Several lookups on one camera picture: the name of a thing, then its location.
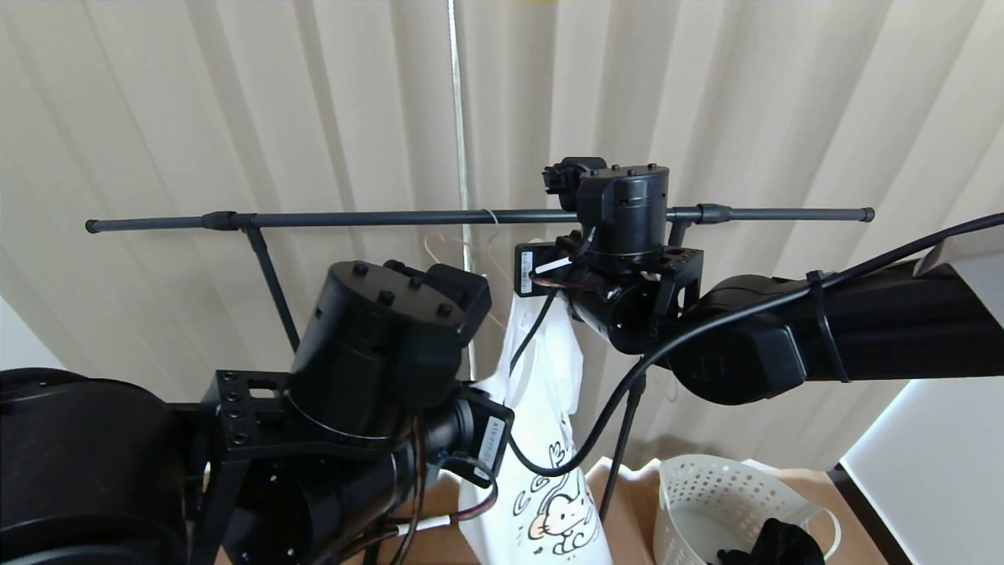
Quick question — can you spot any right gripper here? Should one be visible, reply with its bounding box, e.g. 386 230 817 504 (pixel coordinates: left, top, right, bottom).
514 240 670 356

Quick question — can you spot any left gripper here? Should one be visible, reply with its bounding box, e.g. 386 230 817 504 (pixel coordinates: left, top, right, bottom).
408 387 516 489

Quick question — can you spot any white printed t-shirt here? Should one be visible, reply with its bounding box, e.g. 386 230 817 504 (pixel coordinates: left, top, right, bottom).
459 294 613 565

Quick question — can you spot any pink clothes hanger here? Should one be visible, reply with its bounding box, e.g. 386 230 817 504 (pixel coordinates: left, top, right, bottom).
424 210 509 326

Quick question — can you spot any white laundry basket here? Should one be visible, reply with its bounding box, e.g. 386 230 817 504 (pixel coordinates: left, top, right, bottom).
653 454 842 565

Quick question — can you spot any black clothes rack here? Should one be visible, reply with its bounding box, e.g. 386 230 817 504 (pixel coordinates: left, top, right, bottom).
85 206 875 525

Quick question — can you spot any black garment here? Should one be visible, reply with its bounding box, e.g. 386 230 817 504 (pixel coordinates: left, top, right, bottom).
718 518 826 565

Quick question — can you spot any beige curtain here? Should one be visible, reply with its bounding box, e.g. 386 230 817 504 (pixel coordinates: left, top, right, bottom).
0 0 1004 472

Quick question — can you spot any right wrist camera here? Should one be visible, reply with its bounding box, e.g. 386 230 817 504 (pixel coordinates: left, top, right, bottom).
543 157 609 213

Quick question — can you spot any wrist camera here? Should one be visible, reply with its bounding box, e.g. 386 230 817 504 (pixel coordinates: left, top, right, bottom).
392 261 493 348
543 157 609 213

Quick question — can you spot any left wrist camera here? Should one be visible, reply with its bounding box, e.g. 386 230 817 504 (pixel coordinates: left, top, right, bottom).
392 261 493 348

